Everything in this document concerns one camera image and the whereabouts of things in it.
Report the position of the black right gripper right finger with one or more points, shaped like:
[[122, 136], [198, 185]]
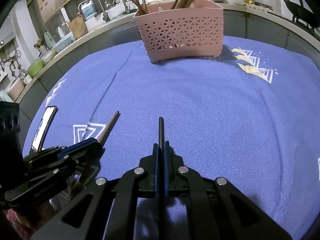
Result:
[[216, 209]]

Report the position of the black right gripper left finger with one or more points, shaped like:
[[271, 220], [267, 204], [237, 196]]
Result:
[[106, 209]]

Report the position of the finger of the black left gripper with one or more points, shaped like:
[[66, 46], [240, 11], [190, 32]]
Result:
[[54, 156], [42, 187]]

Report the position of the dark brown wooden chopstick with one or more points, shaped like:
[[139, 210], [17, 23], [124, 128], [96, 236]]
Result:
[[161, 134]]

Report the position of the black smartphone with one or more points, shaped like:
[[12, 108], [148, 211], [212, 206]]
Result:
[[42, 129]]

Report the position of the green bowl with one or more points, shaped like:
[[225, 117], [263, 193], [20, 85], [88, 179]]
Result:
[[35, 67]]

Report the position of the blue printed tablecloth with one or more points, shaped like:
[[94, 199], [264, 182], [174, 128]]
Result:
[[250, 115]]

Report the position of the wooden cutting board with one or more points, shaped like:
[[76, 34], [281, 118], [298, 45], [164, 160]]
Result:
[[78, 27]]

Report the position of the pink perforated plastic basket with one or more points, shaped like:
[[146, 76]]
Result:
[[174, 33]]

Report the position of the white detergent jug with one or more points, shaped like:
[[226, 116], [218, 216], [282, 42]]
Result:
[[88, 9]]

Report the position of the black wok with ladle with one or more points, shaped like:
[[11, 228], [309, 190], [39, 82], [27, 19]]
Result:
[[299, 12]]

